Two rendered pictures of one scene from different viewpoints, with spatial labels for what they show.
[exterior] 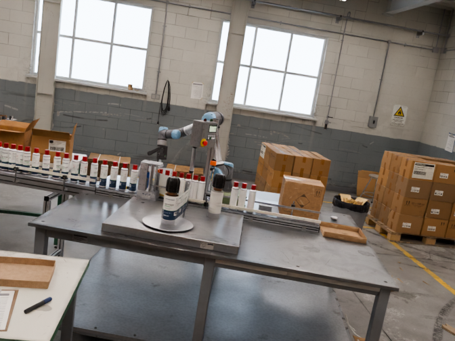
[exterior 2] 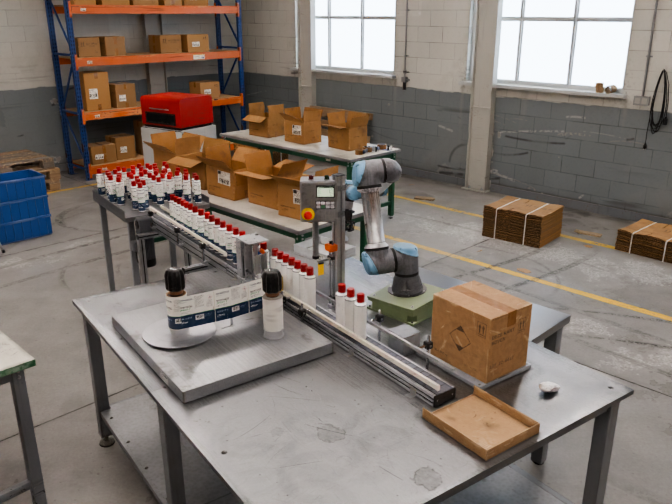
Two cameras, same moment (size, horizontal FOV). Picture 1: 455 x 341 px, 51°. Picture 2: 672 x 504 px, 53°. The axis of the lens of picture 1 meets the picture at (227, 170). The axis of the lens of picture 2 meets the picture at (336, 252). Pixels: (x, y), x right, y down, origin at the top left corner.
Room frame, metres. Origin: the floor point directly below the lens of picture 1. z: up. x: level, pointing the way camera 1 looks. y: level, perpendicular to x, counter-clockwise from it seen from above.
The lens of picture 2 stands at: (1.68, -2.14, 2.18)
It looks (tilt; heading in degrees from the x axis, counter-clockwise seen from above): 20 degrees down; 52
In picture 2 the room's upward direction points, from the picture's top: straight up
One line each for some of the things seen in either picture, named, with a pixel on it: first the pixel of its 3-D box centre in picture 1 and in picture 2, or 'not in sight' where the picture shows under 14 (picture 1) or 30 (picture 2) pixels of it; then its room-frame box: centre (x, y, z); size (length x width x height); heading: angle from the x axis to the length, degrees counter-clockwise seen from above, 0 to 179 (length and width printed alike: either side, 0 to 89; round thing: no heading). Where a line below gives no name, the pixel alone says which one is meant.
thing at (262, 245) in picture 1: (221, 219); (315, 340); (3.24, -0.01, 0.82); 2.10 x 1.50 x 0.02; 87
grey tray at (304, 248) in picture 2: (156, 172); (324, 249); (3.74, 0.57, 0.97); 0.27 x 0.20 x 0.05; 98
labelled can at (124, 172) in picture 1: (123, 176); not in sight; (3.38, 0.74, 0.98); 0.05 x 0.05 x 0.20
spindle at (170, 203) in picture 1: (170, 199); (176, 300); (2.76, 0.31, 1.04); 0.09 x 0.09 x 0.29
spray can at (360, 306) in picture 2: (251, 198); (360, 316); (3.33, -0.21, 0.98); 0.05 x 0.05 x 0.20
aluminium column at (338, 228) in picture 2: (209, 162); (338, 245); (3.49, 0.14, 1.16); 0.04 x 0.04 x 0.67; 87
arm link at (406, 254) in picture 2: (225, 169); (404, 257); (3.80, 0.02, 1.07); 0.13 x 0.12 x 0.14; 155
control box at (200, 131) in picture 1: (204, 134); (319, 199); (3.44, 0.21, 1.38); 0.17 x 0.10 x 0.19; 142
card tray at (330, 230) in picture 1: (342, 231); (479, 420); (3.30, -0.89, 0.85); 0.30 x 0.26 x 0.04; 87
